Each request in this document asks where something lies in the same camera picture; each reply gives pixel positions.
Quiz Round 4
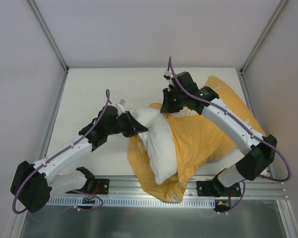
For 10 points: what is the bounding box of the white pillow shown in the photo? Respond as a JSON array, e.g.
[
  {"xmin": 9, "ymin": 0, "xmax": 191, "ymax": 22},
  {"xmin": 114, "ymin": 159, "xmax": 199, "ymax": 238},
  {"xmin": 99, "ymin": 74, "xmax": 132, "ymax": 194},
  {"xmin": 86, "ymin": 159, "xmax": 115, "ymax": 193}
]
[{"xmin": 128, "ymin": 108, "xmax": 177, "ymax": 185}]

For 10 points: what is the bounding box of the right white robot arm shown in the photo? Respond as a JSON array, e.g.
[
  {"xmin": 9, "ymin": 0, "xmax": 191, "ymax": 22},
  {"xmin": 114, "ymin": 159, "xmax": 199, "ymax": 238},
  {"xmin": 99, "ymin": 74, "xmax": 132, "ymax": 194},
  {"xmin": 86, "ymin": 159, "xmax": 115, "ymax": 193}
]
[{"xmin": 160, "ymin": 71, "xmax": 277, "ymax": 197}]

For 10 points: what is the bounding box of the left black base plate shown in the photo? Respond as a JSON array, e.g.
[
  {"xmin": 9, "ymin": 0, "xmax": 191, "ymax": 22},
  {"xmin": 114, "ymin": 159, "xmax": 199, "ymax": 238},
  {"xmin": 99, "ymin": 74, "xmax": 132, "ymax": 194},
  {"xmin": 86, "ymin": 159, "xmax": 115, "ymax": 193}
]
[{"xmin": 78, "ymin": 178, "xmax": 110, "ymax": 195}]

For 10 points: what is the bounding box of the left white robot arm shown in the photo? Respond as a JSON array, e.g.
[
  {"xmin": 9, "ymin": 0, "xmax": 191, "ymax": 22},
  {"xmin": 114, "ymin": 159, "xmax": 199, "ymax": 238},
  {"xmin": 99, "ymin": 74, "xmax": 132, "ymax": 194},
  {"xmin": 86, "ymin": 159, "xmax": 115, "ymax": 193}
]
[{"xmin": 10, "ymin": 106, "xmax": 148, "ymax": 214}]

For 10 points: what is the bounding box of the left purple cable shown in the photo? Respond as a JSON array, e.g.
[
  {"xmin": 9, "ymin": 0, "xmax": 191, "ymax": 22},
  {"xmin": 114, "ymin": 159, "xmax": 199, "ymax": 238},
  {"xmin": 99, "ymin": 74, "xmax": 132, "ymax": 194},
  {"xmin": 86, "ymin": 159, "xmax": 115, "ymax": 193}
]
[{"xmin": 11, "ymin": 89, "xmax": 112, "ymax": 214}]

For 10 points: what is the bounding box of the aluminium frame post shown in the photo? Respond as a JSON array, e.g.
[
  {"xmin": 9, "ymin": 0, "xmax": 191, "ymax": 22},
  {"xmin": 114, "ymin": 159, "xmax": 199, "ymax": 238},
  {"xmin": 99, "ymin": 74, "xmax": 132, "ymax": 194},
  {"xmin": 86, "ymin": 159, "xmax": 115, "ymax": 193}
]
[
  {"xmin": 26, "ymin": 0, "xmax": 69, "ymax": 73},
  {"xmin": 240, "ymin": 0, "xmax": 289, "ymax": 76}
]

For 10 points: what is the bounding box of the yellow Mickey Mouse pillowcase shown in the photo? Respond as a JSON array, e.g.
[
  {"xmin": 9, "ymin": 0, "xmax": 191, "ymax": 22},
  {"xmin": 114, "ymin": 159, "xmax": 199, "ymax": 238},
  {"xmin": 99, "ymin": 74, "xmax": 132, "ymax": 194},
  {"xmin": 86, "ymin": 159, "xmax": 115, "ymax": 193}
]
[{"xmin": 127, "ymin": 75, "xmax": 266, "ymax": 203}]

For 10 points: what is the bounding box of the white slotted cable duct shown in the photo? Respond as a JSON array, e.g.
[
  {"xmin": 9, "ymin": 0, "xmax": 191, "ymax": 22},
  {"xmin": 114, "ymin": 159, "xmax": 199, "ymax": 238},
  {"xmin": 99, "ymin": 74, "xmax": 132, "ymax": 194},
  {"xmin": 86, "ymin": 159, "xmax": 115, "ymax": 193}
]
[{"xmin": 47, "ymin": 196, "xmax": 215, "ymax": 209}]

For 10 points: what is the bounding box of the left aluminium frame post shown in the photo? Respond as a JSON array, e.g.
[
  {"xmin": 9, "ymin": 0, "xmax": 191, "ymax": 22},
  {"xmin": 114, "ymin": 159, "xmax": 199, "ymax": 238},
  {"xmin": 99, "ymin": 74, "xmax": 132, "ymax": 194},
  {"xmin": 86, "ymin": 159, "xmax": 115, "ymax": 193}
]
[{"xmin": 26, "ymin": 0, "xmax": 69, "ymax": 73}]

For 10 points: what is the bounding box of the right aluminium frame post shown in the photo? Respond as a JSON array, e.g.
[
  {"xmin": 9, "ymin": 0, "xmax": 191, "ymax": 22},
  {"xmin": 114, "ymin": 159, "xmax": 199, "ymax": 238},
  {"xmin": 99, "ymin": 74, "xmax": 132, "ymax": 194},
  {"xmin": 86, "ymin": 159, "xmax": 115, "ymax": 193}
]
[{"xmin": 240, "ymin": 0, "xmax": 289, "ymax": 76}]

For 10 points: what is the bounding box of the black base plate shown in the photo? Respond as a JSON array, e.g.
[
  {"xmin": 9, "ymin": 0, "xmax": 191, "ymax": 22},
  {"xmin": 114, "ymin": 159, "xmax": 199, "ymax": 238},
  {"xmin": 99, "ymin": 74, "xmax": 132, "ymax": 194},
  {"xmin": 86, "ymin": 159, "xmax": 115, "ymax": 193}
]
[
  {"xmin": 196, "ymin": 180, "xmax": 241, "ymax": 197},
  {"xmin": 78, "ymin": 178, "xmax": 110, "ymax": 195}
]

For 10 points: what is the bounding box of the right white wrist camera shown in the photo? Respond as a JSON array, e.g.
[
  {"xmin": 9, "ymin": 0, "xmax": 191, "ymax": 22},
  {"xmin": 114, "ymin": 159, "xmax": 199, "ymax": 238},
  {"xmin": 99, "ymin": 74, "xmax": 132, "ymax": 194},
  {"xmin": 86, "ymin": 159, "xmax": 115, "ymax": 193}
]
[{"xmin": 163, "ymin": 70, "xmax": 173, "ymax": 81}]

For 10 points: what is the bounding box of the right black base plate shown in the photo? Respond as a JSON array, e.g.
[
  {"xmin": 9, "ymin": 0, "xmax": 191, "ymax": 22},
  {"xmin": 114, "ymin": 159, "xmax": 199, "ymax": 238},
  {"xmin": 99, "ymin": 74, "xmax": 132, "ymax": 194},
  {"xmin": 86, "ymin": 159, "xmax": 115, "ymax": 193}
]
[{"xmin": 196, "ymin": 180, "xmax": 241, "ymax": 197}]

